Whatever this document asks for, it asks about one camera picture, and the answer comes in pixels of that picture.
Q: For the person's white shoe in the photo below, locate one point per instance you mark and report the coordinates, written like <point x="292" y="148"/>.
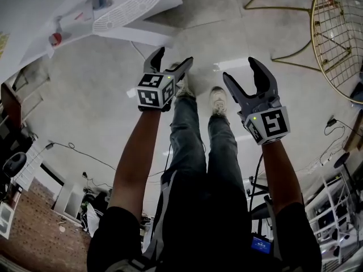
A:
<point x="185" y="91"/>
<point x="218" y="98"/>

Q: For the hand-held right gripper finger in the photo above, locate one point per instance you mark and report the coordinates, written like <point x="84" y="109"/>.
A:
<point x="236" y="91"/>
<point x="263" y="81"/>

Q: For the person's right leg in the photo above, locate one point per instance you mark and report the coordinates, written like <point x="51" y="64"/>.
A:
<point x="224" y="152"/>

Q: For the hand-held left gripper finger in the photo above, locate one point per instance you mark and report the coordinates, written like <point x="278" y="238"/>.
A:
<point x="181" y="69"/>
<point x="156" y="61"/>

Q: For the person's left forearm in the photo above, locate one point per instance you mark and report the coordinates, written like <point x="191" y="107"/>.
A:
<point x="133" y="166"/>

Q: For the black stool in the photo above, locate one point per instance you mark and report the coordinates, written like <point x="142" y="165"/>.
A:
<point x="14" y="164"/>
<point x="345" y="159"/>

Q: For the black device with blue screen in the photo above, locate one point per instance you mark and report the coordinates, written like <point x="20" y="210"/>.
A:
<point x="261" y="245"/>

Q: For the white cloth bag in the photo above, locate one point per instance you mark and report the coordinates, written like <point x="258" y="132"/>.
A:
<point x="91" y="220"/>

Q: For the person's right forearm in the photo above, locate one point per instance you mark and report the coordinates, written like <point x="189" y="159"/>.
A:
<point x="280" y="177"/>

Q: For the black white-striped jacket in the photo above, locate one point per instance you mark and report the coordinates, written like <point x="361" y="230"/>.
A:
<point x="102" y="208"/>

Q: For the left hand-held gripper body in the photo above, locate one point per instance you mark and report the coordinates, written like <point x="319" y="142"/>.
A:
<point x="154" y="91"/>

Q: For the person's right white shoe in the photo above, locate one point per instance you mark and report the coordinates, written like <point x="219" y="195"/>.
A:
<point x="218" y="98"/>

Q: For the person's black shirt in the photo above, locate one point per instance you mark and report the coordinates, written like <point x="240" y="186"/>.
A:
<point x="113" y="237"/>

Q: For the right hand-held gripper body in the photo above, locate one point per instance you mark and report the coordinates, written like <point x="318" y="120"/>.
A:
<point x="269" y="120"/>

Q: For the person's left leg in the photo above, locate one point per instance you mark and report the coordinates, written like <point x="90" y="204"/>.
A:
<point x="185" y="137"/>

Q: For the person's leg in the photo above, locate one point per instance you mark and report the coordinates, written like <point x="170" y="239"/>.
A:
<point x="224" y="152"/>
<point x="185" y="137"/>

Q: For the person's left white shoe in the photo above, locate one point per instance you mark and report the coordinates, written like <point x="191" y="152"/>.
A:
<point x="185" y="91"/>

